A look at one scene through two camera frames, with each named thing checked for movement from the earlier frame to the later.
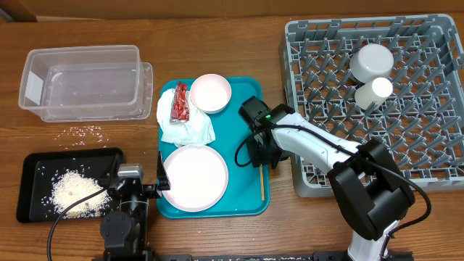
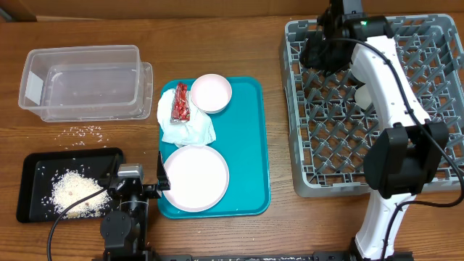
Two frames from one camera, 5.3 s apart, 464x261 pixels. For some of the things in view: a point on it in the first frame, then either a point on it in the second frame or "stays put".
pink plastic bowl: [210, 93] stays put
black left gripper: [154, 191] stays put
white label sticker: [35, 87] stays put
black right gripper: [257, 156] to [314, 59]
